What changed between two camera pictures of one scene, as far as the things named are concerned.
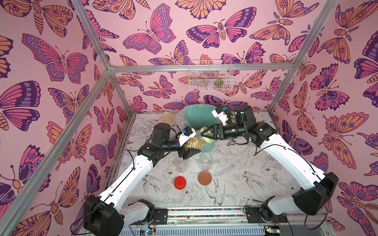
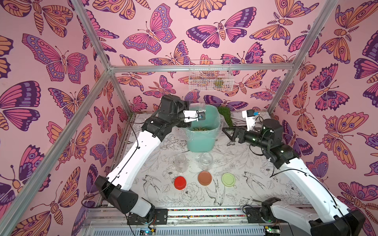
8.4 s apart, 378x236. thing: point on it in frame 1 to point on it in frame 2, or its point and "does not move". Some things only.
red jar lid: (180, 182) does not move
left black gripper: (188, 153) to (183, 106)
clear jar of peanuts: (181, 164) does not move
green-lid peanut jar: (195, 142) to (197, 106)
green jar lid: (208, 133) to (228, 179)
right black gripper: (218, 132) to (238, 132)
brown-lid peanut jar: (205, 161) does not move
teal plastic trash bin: (200, 117) does not move
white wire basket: (208, 75) does not move
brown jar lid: (204, 177) does not move
